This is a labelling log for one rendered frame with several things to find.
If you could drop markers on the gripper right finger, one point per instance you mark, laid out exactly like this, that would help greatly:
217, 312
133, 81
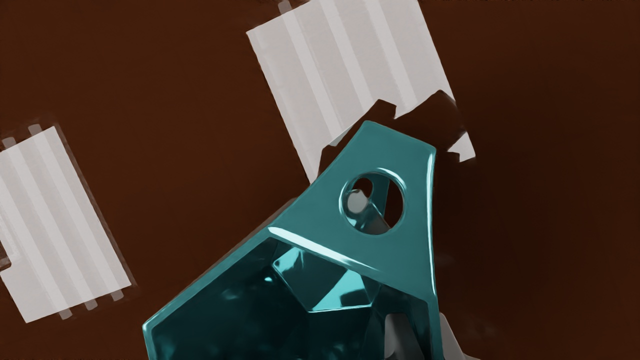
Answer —
450, 347

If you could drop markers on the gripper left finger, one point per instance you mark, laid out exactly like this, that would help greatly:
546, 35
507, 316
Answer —
399, 340

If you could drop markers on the teal faceted mug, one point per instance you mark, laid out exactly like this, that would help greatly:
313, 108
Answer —
320, 235

